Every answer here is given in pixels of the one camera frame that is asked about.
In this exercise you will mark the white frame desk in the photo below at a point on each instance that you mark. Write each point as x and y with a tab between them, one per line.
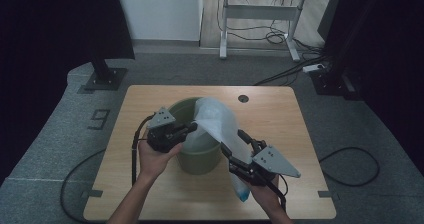
260	12

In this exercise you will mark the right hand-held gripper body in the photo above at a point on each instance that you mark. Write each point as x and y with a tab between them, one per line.
271	162

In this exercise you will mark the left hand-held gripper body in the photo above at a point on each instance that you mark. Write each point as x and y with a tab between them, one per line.
163	135

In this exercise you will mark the white plastic bag blue edge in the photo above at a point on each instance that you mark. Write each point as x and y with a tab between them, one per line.
216	120

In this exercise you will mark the person's right hand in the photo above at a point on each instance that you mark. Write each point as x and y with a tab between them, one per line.
266	194

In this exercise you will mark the green plastic bin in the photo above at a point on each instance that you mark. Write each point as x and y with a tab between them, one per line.
200	160

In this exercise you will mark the white power strip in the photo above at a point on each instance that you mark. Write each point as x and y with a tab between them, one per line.
313	68

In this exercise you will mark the person's left hand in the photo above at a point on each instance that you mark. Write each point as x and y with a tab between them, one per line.
153	162

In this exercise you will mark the black metal stand base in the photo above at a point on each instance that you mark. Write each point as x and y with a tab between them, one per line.
333	84

